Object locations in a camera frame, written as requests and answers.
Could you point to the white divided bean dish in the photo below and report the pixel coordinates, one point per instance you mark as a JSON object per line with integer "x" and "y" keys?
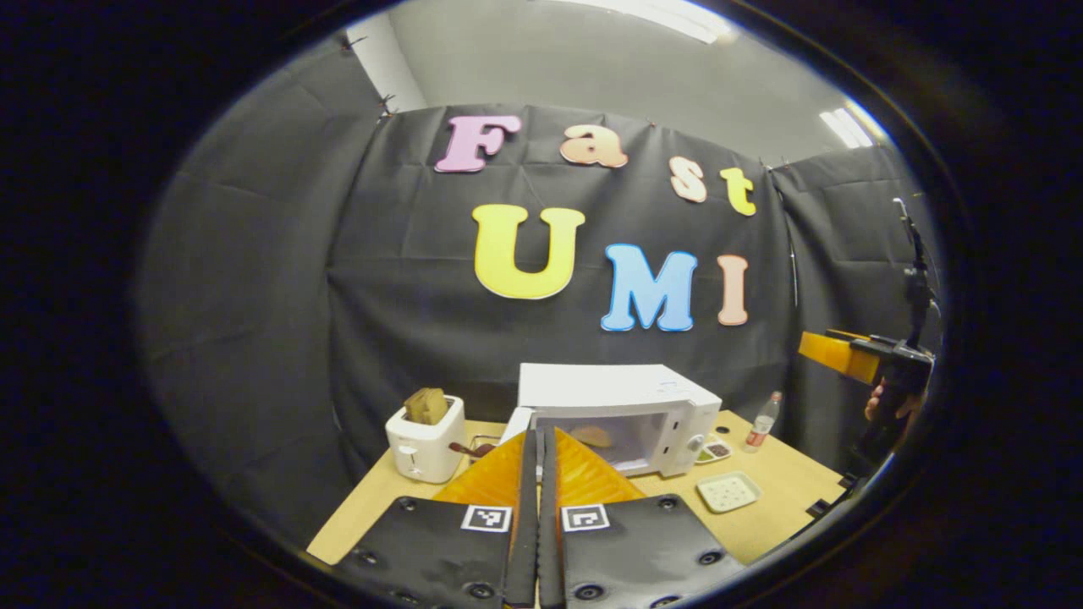
{"x": 715, "y": 451}

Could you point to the large ceiling light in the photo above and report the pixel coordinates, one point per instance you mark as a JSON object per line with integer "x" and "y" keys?
{"x": 668, "y": 15}

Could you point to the small ceiling light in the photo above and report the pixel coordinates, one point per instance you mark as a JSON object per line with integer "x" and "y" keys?
{"x": 846, "y": 127}

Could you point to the brown toast slice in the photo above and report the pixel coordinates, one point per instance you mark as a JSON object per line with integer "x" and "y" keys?
{"x": 426, "y": 406}

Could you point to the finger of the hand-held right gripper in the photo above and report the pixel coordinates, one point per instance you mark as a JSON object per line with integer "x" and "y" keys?
{"x": 833, "y": 355}

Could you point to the white microwave oven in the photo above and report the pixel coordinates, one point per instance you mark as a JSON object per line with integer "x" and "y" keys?
{"x": 626, "y": 389}

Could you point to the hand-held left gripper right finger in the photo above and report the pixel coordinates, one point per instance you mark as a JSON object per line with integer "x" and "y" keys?
{"x": 548, "y": 507}

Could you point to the cream square plate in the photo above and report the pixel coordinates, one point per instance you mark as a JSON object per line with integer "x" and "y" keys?
{"x": 728, "y": 492}

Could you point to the white toaster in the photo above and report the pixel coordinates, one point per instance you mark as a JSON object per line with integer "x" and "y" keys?
{"x": 423, "y": 448}

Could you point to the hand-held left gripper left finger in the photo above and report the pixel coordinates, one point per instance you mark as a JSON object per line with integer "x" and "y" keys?
{"x": 526, "y": 507}

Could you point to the pink orange bread roll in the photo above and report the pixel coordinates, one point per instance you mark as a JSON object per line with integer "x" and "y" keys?
{"x": 592, "y": 436}

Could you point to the clear red label water bottle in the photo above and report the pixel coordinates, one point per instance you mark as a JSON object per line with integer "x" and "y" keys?
{"x": 761, "y": 427}

